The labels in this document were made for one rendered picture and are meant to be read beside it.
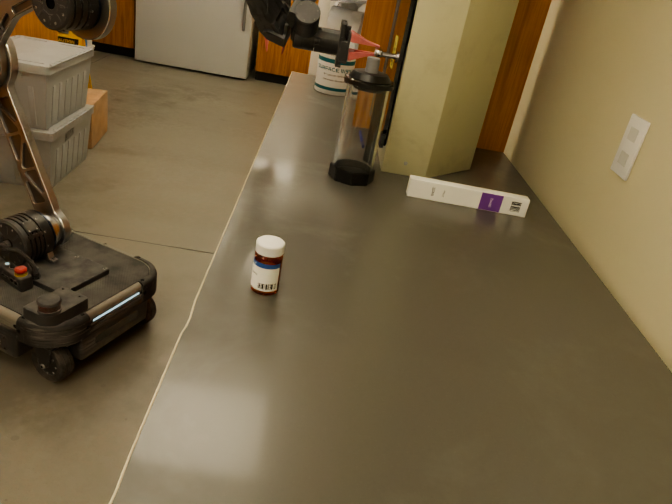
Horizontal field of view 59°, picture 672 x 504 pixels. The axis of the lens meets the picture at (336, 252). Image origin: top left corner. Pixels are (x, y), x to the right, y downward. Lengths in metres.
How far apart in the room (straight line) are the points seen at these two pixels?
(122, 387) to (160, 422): 1.48
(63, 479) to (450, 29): 1.52
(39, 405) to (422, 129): 1.42
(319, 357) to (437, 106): 0.81
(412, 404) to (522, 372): 0.19
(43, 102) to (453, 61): 2.36
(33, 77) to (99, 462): 2.01
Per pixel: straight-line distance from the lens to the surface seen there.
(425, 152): 1.46
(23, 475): 1.92
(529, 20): 1.83
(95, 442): 1.97
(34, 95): 3.35
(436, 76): 1.42
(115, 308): 2.14
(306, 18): 1.41
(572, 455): 0.77
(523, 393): 0.82
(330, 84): 2.14
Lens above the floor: 1.40
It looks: 27 degrees down
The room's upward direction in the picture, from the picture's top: 11 degrees clockwise
